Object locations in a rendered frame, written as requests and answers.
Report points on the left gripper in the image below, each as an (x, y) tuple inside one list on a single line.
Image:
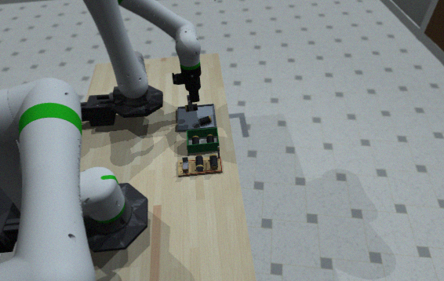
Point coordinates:
[(191, 79)]

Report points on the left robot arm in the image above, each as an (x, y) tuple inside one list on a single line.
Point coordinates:
[(128, 64)]

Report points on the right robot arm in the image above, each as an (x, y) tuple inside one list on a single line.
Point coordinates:
[(51, 244)]

